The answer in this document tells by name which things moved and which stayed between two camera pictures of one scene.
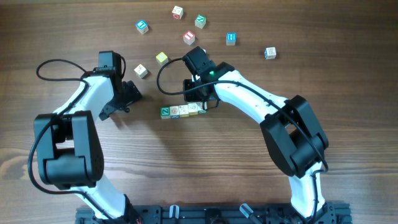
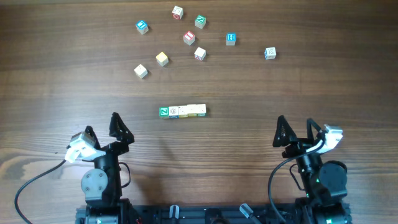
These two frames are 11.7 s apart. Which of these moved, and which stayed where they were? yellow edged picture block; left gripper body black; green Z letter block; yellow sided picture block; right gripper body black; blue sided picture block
Moved: right gripper body black; left gripper body black
Stayed: yellow sided picture block; blue sided picture block; yellow edged picture block; green Z letter block
